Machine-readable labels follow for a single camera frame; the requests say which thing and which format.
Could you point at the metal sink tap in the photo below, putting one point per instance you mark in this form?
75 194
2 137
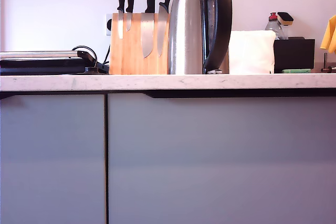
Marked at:
325 60

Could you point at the wide grey cabinet door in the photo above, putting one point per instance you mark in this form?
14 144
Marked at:
223 155

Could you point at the black sink caddy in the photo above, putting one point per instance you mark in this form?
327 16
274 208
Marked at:
294 56

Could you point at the white wall socket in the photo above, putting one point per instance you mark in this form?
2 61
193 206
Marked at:
107 32

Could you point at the wooden knife block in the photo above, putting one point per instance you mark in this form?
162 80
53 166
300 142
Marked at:
131 56

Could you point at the green sponge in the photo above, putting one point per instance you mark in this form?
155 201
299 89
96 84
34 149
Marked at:
296 71

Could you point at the narrow grey cabinet door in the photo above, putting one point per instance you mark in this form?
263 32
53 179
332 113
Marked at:
52 155

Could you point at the yellow banana bunch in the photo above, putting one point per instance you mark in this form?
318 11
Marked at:
330 37

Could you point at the clear soap bottle red cap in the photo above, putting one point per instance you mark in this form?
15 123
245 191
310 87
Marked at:
274 28

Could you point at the black kettle base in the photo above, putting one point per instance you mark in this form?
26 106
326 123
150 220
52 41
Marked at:
92 70

